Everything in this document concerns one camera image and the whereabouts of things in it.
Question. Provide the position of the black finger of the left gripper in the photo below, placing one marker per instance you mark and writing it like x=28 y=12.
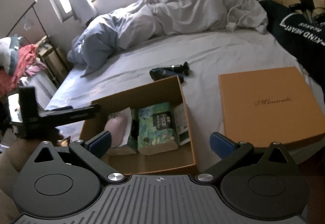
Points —
x=68 y=115

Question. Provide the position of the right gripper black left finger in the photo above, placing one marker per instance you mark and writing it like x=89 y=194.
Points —
x=88 y=154

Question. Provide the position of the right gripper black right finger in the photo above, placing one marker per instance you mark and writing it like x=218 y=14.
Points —
x=232 y=155

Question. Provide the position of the orange box lid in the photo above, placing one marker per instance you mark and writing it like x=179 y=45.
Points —
x=264 y=106

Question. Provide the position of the white card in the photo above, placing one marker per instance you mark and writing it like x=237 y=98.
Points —
x=127 y=112

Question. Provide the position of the person's left hand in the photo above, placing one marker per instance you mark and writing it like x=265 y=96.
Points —
x=12 y=161

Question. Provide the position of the white radiator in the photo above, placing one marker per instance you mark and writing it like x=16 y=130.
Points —
x=44 y=87

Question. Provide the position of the pile of red clothes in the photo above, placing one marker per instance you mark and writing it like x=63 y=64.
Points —
x=16 y=62

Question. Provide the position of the open orange cardboard box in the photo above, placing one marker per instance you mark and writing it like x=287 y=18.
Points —
x=180 y=161

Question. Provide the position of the green face tissue pack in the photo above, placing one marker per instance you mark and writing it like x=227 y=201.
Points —
x=156 y=129

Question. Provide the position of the blue grey pillow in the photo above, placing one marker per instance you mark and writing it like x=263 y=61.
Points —
x=110 y=33

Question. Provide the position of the black electric shaver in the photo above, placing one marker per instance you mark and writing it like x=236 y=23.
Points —
x=179 y=70

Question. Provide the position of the printed grey bed sheet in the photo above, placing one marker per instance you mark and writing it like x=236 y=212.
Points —
x=209 y=54

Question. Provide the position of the white hanging curtain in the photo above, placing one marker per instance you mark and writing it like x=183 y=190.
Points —
x=83 y=11

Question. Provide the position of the black metal clothes rack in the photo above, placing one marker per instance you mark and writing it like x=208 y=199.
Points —
x=24 y=17

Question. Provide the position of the black printed t-shirt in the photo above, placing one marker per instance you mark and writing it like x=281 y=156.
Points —
x=301 y=39

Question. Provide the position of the crumpled white grey duvet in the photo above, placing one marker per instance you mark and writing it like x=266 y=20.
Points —
x=192 y=16

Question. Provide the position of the black tripod devices red lights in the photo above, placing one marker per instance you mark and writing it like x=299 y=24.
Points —
x=313 y=14

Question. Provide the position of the cardboard boxes by wall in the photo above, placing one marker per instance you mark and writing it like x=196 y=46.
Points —
x=55 y=60

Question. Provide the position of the white charger with cable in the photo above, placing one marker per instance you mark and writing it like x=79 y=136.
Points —
x=233 y=17

